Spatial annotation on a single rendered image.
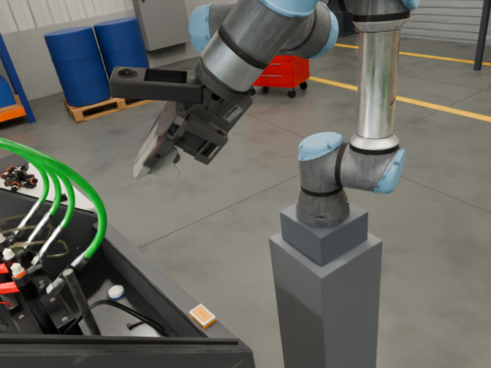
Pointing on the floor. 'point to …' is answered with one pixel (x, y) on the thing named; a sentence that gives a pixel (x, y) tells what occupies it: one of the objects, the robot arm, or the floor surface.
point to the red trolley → (284, 74)
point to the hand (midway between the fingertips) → (135, 169)
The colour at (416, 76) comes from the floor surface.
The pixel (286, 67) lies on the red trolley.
